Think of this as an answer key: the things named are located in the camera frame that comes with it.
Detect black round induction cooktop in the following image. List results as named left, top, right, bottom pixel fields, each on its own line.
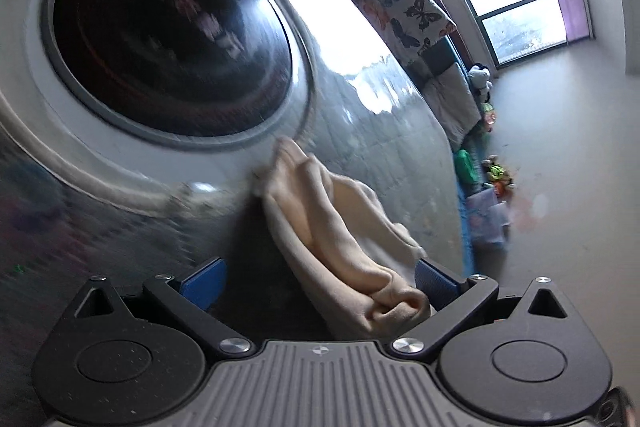
left=42, top=0, right=294, bottom=147

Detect large butterfly cushion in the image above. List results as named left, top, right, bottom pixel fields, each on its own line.
left=357, top=0, right=457, bottom=67

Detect clear plastic storage box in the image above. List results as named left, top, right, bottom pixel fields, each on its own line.
left=465, top=188, right=510, bottom=249

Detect green plastic bowl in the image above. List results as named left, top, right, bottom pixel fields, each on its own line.
left=454, top=148, right=478, bottom=185

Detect colourful plush toys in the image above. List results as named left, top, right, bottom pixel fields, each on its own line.
left=482, top=155, right=514, bottom=198

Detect cream beige garment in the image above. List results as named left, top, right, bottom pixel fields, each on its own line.
left=260, top=138, right=432, bottom=340

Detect black white plush toy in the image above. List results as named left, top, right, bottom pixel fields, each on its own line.
left=468, top=64, right=492, bottom=103

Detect blue corner sofa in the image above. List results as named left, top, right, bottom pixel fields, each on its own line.
left=423, top=0, right=496, bottom=274

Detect grey plain cushion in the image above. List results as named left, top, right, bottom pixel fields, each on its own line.
left=422, top=63, right=480, bottom=152

